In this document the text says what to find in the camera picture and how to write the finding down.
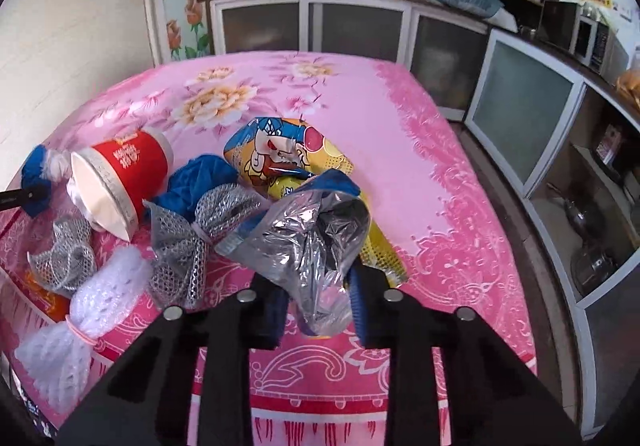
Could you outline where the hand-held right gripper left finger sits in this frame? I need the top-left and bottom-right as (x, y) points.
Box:
(55, 271), (291, 446)

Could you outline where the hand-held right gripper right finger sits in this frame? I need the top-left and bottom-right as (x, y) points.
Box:
(347, 265), (583, 446)

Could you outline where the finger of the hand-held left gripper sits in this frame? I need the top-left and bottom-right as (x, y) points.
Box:
(0, 186), (48, 213)

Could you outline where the blue and white foam net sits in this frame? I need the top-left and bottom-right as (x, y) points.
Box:
(21, 145), (73, 218)

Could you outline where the silver foil snack bag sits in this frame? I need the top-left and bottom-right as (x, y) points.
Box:
(215, 171), (373, 339)

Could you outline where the red paper noodle cup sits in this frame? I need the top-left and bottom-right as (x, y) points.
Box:
(67, 127), (174, 242)

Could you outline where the white foam mesh net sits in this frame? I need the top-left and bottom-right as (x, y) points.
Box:
(14, 243), (153, 414)

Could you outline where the small grey foam mesh net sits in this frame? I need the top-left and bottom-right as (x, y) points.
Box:
(27, 219), (98, 297)

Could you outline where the orange wrapper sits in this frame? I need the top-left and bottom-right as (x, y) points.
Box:
(22, 271), (71, 323)

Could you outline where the large grey foam mesh net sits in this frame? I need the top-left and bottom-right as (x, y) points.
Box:
(143, 186), (271, 309)

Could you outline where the blue mesh scrubber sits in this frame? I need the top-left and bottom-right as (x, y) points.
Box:
(150, 153), (241, 222)

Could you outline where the yellow cartoon snack bag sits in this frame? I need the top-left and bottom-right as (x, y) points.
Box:
(223, 116), (408, 287)

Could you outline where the pink floral bedsheet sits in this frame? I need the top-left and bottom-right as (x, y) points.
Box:
(0, 51), (538, 446)

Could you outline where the glass pot lid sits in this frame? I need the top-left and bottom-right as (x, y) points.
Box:
(570, 246), (618, 297)

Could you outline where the steel cooking pot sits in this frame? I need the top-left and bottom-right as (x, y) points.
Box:
(547, 183), (608, 239)

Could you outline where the white open-shelf cabinet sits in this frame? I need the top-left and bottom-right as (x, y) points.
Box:
(462, 26), (640, 432)

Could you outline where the white glass-door cabinet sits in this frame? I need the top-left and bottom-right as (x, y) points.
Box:
(207, 0), (493, 122)

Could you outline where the small printed box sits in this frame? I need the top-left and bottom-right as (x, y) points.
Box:
(592, 123), (623, 164)

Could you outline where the black countertop appliance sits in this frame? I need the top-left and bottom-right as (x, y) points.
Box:
(537, 0), (581, 47)

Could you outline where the orange bread bag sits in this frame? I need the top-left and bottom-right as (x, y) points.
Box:
(615, 71), (640, 112)

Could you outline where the silver microwave oven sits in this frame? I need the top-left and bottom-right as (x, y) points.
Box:
(570, 6), (628, 77)

